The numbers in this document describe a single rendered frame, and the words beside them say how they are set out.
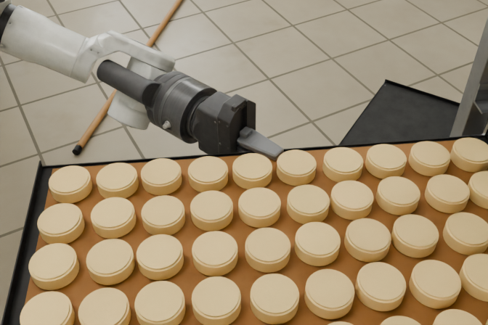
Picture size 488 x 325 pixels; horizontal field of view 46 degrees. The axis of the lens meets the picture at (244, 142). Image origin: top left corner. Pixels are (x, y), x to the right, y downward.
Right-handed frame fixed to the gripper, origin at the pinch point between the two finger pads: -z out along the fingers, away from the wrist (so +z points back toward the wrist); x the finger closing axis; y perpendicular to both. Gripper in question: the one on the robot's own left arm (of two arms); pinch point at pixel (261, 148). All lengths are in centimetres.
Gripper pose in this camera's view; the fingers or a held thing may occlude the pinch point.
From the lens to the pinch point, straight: 77.4
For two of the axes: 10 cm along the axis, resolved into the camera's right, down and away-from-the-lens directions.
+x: -0.1, -7.4, -6.7
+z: -7.8, -4.2, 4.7
